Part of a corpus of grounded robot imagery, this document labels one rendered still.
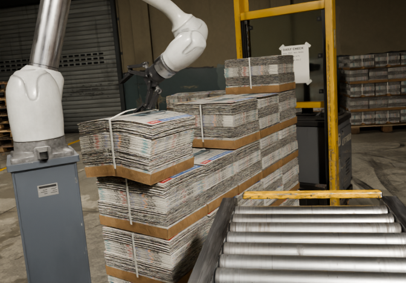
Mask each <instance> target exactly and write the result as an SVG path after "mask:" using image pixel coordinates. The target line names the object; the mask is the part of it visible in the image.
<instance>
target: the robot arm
mask: <svg viewBox="0 0 406 283"><path fill-rule="evenodd" d="M143 1H144V2H146V3H148V4H150V5H151V6H153V7H155V8H157V9H158V10H160V11H161V12H163V13H164V14H165V15H166V16H167V17H168V19H169V20H170V22H171V23H172V33H173V35H174V37H175V39H174V40H172V41H171V43H170V44H169V46H168V47H167V48H166V50H165V52H163V53H162V54H161V55H160V56H159V57H157V58H156V59H155V61H154V63H153V64H152V65H151V66H150V67H149V66H148V64H149V63H148V62H143V63H141V64H136V65H128V66H127V68H128V72H127V73H126V74H125V75H124V78H122V79H121V80H120V81H119V84H121V83H125V82H126V81H128V80H129V79H130V78H131V77H132V76H133V75H134V74H136V75H139V76H143V77H144V81H145V83H146V85H147V96H146V101H145V103H142V104H141V105H140V106H139V107H138V108H137V109H136V110H134V111H133V113H137V112H140V111H141V110H142V111H143V110H145V109H146V108H148V109H154V107H155V104H156V102H157V100H158V98H159V96H160V94H161V93H162V92H163V89H160V87H159V84H160V83H161V82H162V81H164V80H165V79H168V78H171V77H172V76H173V75H174V74H176V73H177V72H178V71H179V70H181V69H184V68H186V67H188V66H189V65H190V64H192V63H193V62H194V61H195V60H196V59H197V58H198V57H199V56H200V55H201V54H202V53H203V51H204V50H205V48H206V40H207V36H208V28H207V25H206V24H205V22H204V21H203V20H201V19H199V18H196V17H194V16H193V15H192V14H187V13H184V12H183V11H182V10H181V9H180V8H179V7H178V6H177V5H176V4H174V3H173V2H172V1H171V0H143ZM70 4H71V0H40V5H39V11H38V15H37V21H36V28H35V32H34V38H33V44H32V48H31V54H30V61H29V65H26V66H24V67H23V68H22V69H21V70H19V71H15V72H14V74H13V75H11V77H10V78H9V81H8V84H7V87H6V90H5V95H6V104H7V113H8V121H9V124H10V129H11V133H12V136H13V146H14V151H11V152H10V153H11V156H12V157H13V158H11V159H10V163H11V164H19V163H25V162H29V161H36V160H44V159H49V158H56V157H65V156H70V155H74V150H72V149H70V148H69V147H68V144H67V143H66V140H65V134H64V121H63V109H62V94H63V84H64V78H63V76H62V74H61V73H60V72H58V69H59V63H60V57H61V53H62V47H63V40H64V37H65V30H66V24H67V20H68V14H69V8H70ZM139 67H143V68H146V70H145V72H141V71H135V70H133V68H139ZM155 87H156V90H155ZM154 90H155V92H154V94H153V91H154Z"/></svg>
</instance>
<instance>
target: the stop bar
mask: <svg viewBox="0 0 406 283"><path fill-rule="evenodd" d="M242 196H243V199H244V200H245V199H312V198H382V192H381V191H380V190H296V191H249V192H243V194H242Z"/></svg>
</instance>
